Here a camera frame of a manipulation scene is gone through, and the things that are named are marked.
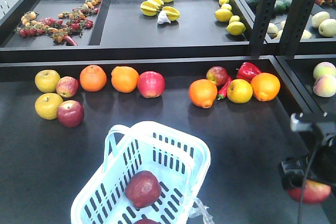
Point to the light blue plastic basket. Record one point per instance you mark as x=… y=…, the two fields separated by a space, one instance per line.
x=179 y=161

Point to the white garlic bulb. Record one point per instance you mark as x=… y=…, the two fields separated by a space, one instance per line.
x=163 y=18

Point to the dark red apple front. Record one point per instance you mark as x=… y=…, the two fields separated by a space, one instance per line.
x=143 y=189

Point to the pale peach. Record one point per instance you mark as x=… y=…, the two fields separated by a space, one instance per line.
x=324 y=86
x=324 y=68

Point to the orange fruit right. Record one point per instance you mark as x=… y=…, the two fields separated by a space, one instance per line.
x=265 y=86

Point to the cherry tomato vine pile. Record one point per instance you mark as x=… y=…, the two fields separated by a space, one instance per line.
x=62 y=29

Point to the dark red apple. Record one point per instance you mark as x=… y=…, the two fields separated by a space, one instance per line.
x=217 y=75
x=143 y=189

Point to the pale green apple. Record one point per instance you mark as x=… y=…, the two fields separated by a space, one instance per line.
x=327 y=28

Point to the red chili pepper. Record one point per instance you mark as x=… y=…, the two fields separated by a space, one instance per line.
x=222 y=92

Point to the red bell pepper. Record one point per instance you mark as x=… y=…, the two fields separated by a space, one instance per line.
x=247 y=71

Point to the orange fruit left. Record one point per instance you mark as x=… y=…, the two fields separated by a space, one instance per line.
x=202 y=93

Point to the orange fruit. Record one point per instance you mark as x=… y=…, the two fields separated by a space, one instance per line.
x=265 y=86
x=202 y=93

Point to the yellow round fruit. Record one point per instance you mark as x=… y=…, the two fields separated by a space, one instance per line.
x=239 y=91

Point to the clear plastic wrap strip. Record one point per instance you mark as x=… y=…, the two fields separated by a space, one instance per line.
x=201 y=210

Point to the black wooden produce display stand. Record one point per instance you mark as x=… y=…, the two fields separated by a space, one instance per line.
x=44 y=164

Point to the dark red apple back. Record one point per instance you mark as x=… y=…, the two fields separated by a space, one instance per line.
x=217 y=75

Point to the yellow green apple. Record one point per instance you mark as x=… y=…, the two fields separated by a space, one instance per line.
x=46 y=80

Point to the pale peach back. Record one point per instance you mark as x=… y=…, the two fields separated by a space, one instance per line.
x=324 y=68

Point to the red pink apple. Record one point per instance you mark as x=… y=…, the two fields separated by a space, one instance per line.
x=151 y=84

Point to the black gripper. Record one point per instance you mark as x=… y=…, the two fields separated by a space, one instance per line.
x=318 y=165

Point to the pale peach front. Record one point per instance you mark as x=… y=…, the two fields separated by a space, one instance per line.
x=324 y=86

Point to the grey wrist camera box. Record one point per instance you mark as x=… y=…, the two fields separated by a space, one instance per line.
x=309 y=122

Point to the red apple bottom edge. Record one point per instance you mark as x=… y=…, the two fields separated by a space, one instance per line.
x=314 y=192

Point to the black upright post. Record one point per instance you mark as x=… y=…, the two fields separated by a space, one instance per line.
x=264 y=13

